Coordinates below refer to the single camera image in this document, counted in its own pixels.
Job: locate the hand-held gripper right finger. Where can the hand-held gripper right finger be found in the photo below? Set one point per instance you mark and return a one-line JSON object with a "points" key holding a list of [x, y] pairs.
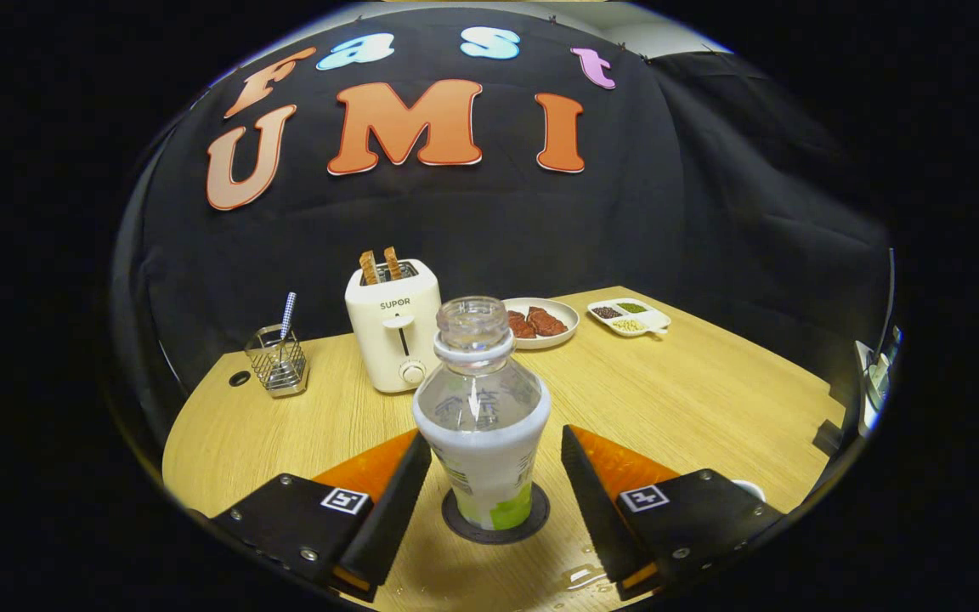
{"points": [[600, 510]]}

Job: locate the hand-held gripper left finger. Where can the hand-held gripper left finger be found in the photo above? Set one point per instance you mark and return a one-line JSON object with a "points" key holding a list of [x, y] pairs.
{"points": [[392, 518]]}

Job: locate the dark round coaster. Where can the dark round coaster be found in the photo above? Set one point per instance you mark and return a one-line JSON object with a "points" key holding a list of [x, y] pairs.
{"points": [[455, 522]]}

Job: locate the clear plastic juice bottle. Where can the clear plastic juice bottle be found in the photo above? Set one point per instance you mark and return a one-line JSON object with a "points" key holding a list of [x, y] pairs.
{"points": [[481, 459]]}

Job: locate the white cup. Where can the white cup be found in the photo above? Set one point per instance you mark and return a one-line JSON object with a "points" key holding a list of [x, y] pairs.
{"points": [[751, 488]]}

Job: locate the wooden table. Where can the wooden table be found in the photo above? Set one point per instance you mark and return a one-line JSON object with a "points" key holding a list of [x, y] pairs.
{"points": [[710, 408]]}

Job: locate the white toaster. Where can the white toaster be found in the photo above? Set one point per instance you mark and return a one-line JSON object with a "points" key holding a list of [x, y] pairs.
{"points": [[387, 340]]}

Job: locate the round white plate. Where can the round white plate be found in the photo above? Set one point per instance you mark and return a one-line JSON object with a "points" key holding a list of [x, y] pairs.
{"points": [[572, 318]]}

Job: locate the divided white dish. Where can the divided white dish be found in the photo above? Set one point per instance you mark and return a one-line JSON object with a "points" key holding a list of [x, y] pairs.
{"points": [[630, 317]]}

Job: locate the brown meat piece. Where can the brown meat piece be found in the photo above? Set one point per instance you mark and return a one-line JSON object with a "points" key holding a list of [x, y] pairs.
{"points": [[522, 325], [549, 321]]}

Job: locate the black table grommet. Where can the black table grommet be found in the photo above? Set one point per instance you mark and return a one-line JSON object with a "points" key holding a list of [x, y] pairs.
{"points": [[239, 378]]}

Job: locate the striped straw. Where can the striped straw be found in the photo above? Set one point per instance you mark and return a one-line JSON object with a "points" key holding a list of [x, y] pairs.
{"points": [[287, 314]]}

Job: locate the brown toast slice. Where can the brown toast slice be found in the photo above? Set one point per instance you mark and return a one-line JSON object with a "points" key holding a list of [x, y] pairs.
{"points": [[368, 268], [392, 263]]}

